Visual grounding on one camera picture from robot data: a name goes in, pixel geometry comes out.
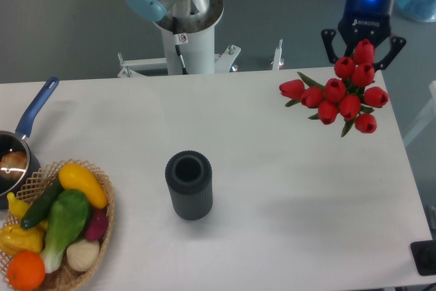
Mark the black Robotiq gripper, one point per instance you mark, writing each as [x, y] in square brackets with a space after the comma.
[364, 19]

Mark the red tulip bouquet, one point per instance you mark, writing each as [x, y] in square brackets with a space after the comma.
[351, 94]

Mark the dark grey ribbed vase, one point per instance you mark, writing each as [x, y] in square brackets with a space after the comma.
[188, 176]

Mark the black device at edge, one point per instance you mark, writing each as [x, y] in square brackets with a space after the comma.
[423, 253]

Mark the yellow squash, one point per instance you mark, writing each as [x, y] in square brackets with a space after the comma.
[75, 176]

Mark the green bok choy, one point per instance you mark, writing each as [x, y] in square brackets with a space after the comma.
[66, 220]

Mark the white garlic bulb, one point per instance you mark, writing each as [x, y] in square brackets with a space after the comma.
[81, 255]

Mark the dark green cucumber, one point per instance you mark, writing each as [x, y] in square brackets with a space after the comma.
[40, 208]

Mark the browned bread roll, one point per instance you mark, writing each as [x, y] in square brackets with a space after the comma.
[13, 165]

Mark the yellow banana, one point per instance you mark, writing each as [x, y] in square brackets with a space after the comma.
[16, 210]

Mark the yellow bell pepper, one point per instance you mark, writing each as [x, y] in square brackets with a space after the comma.
[15, 240]

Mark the orange fruit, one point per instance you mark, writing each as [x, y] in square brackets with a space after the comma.
[26, 271]

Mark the white frame at right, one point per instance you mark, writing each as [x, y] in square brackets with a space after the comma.
[422, 119]

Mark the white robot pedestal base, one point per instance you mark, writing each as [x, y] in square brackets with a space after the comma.
[188, 36]

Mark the blue handled saucepan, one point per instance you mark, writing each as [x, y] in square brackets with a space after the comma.
[17, 140]

